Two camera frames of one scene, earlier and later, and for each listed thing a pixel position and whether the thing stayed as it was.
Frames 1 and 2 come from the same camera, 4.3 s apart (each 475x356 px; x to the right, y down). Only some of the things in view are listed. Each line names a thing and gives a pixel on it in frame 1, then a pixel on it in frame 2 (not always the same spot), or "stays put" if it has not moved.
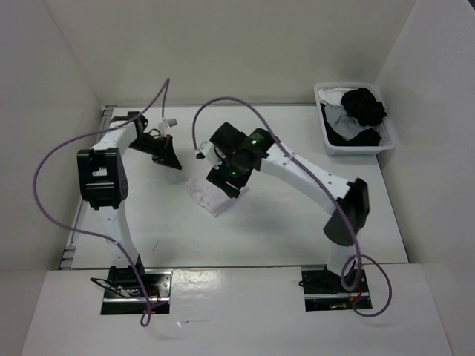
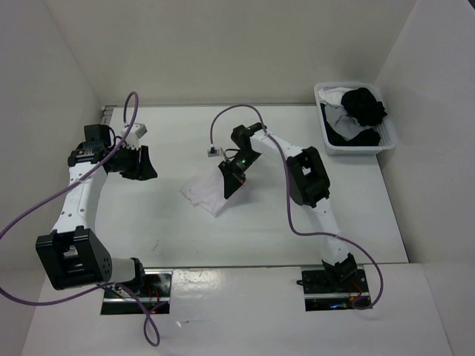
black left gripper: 166,154 → 143,170
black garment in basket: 361,105 stays put
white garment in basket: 334,96 stays put
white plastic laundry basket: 384,127 stays put
